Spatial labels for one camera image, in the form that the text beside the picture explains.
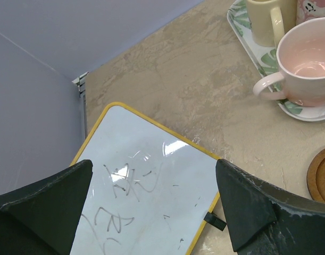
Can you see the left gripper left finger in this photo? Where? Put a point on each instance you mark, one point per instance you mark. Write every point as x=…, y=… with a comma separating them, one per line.
x=42, y=217

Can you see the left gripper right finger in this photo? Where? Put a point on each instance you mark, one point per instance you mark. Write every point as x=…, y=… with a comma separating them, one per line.
x=265, y=219

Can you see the brown ringed wooden saucer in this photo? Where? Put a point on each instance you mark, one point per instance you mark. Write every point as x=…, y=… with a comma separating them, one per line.
x=316, y=177

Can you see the floral serving tray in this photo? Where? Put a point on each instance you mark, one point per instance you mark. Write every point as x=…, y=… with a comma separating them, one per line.
x=264, y=59

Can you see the yellow mug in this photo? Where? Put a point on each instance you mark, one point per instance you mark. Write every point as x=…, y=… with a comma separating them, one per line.
x=271, y=20

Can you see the black whiteboard marker clip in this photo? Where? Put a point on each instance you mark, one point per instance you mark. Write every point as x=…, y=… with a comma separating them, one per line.
x=215, y=221

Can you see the red pink mug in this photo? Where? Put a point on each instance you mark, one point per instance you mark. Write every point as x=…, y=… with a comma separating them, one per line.
x=309, y=9

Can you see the small whiteboard wooden frame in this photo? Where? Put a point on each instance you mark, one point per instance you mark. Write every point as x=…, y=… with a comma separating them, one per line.
x=151, y=187

